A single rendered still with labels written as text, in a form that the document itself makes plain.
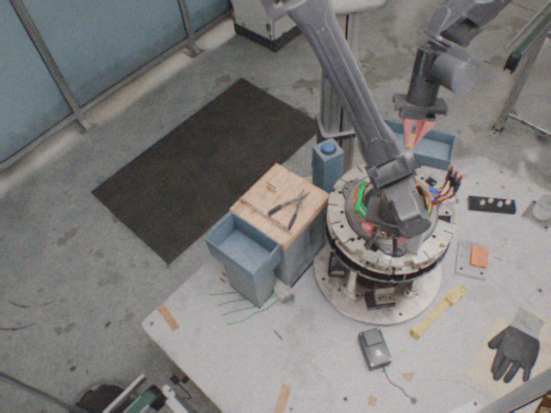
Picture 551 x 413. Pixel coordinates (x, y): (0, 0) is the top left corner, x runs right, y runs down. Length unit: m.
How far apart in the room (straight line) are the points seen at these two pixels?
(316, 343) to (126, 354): 1.19
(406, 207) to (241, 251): 0.55
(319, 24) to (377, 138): 0.22
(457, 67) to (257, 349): 0.90
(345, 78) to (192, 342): 0.92
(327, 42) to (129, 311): 1.91
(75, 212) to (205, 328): 1.61
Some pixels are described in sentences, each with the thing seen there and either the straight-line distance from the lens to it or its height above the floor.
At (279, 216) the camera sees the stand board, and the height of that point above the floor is 1.07.
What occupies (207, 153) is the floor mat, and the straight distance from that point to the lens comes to 2.79.
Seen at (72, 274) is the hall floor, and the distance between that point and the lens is 2.59.
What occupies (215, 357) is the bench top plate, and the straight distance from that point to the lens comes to 1.34.
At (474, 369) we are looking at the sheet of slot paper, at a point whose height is 0.78.
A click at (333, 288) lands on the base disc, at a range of 1.37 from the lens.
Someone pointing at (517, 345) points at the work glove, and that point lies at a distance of 1.43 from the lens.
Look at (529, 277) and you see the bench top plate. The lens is 1.56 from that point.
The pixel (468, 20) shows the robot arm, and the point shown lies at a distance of 0.92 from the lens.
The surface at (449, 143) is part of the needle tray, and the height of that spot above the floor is 1.03.
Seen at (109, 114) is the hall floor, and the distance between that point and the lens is 3.30.
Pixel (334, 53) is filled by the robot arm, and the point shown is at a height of 1.65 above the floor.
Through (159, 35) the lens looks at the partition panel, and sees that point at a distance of 3.37.
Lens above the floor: 2.04
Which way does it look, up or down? 55 degrees down
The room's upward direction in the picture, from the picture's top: 8 degrees counter-clockwise
